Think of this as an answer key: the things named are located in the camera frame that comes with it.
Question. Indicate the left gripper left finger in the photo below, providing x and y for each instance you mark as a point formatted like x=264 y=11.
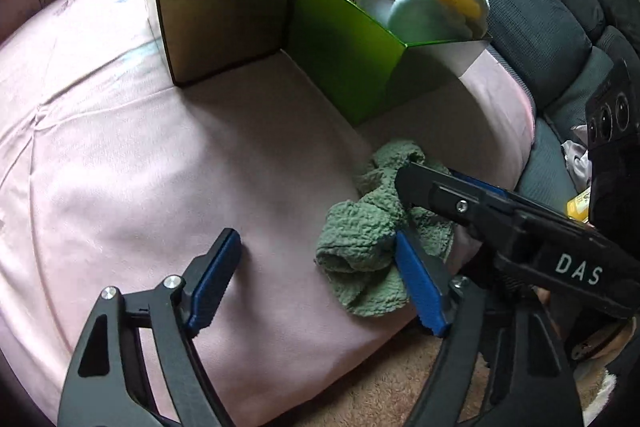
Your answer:
x=135 y=363

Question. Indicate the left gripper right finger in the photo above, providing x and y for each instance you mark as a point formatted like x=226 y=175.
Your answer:
x=500 y=362

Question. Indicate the large yellow tissue box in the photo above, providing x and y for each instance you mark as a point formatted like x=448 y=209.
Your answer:
x=577 y=208

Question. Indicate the green crumpled cloth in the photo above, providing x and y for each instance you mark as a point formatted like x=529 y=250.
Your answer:
x=356 y=247

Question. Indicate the pink floral bedsheet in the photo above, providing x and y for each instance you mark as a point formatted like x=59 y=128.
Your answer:
x=110 y=175

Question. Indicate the green storage box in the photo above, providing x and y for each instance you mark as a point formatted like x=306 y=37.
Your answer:
x=363 y=69

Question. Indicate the pale green plush toy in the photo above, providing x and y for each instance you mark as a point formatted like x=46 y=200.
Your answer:
x=418 y=21

